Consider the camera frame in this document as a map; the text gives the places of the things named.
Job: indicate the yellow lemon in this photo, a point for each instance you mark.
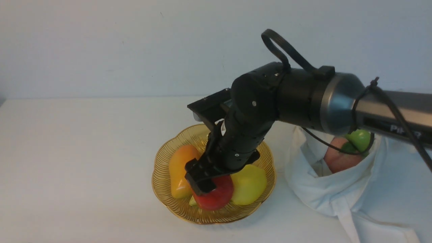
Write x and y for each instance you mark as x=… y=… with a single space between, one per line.
x=249 y=184

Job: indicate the green apple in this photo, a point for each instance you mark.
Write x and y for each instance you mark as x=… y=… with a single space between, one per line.
x=360 y=139

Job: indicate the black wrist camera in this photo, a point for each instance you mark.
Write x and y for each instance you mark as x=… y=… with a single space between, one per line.
x=211 y=109

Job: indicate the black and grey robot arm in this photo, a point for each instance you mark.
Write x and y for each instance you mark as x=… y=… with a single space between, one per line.
x=323 y=100

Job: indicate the red apple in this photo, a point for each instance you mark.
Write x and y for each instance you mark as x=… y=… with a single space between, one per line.
x=219 y=197

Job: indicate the orange yellow mango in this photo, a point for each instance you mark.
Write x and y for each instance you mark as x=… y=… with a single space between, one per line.
x=180 y=187

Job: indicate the white cloth bag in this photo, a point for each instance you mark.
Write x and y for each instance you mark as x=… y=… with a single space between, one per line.
x=384 y=199

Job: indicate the pink peach with leaf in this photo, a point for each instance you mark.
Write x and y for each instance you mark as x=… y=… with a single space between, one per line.
x=338 y=161

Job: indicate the amber glass fruit plate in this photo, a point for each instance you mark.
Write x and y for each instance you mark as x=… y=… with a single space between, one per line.
x=196 y=135

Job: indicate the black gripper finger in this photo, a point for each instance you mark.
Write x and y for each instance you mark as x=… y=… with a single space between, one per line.
x=200 y=174

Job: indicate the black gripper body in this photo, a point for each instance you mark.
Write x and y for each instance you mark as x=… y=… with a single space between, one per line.
x=232 y=142

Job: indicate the yellow banana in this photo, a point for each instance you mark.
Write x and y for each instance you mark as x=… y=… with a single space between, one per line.
x=192 y=202

